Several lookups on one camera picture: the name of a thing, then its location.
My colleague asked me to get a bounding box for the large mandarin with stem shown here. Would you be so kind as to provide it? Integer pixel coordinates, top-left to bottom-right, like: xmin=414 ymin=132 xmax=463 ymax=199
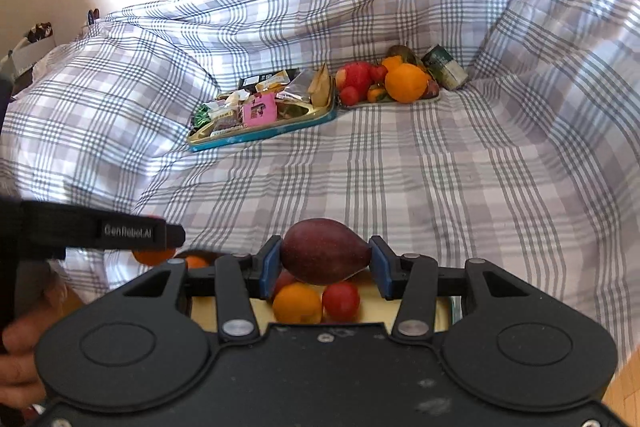
xmin=272 ymin=283 xmax=323 ymax=325

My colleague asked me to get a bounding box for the pink snack packet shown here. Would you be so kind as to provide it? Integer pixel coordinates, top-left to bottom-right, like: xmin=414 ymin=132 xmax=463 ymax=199
xmin=242 ymin=93 xmax=278 ymax=127

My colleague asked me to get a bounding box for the grey plaid bed sheet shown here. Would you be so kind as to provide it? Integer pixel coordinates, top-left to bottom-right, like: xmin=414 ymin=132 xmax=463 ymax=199
xmin=1 ymin=0 xmax=639 ymax=355

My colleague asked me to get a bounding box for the small orange mandarin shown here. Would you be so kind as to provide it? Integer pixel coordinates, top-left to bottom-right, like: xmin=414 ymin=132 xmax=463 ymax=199
xmin=184 ymin=255 xmax=209 ymax=270

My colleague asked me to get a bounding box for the big orange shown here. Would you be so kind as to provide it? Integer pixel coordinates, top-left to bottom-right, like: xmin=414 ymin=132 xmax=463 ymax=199
xmin=385 ymin=63 xmax=432 ymax=104

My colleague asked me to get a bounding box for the red tomato in tray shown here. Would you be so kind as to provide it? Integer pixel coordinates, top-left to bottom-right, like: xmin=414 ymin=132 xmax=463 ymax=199
xmin=322 ymin=282 xmax=360 ymax=323

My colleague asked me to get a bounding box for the green cream tin can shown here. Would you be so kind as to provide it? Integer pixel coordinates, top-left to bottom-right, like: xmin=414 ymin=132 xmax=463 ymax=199
xmin=422 ymin=44 xmax=469 ymax=91

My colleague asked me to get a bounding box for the red apple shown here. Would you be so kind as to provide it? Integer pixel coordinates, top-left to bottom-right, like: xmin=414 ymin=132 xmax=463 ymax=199
xmin=335 ymin=62 xmax=371 ymax=98

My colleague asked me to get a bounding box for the dark purple plum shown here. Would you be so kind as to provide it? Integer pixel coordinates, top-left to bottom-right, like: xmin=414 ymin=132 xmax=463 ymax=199
xmin=271 ymin=269 xmax=297 ymax=300

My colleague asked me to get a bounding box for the gold tray teal rim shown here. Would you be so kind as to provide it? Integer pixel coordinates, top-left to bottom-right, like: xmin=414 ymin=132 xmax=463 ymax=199
xmin=188 ymin=275 xmax=464 ymax=335

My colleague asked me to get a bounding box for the tan paper snack bag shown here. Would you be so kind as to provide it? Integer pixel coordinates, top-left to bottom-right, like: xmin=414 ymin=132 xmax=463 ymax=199
xmin=307 ymin=64 xmax=332 ymax=108

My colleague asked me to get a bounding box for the small red tomato on plate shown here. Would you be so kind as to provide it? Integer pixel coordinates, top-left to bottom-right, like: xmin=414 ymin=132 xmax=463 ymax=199
xmin=340 ymin=86 xmax=360 ymax=107

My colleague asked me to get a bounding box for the white fruit plate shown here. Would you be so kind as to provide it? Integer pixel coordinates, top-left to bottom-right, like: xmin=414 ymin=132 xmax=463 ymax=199
xmin=338 ymin=85 xmax=444 ymax=108

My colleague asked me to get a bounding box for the person's left hand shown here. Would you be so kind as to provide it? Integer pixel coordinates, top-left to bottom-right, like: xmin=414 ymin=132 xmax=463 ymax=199
xmin=1 ymin=281 xmax=68 ymax=410

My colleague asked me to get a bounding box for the teal snack tray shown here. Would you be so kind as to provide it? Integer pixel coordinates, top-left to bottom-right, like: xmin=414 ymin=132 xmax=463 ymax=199
xmin=186 ymin=65 xmax=337 ymax=150

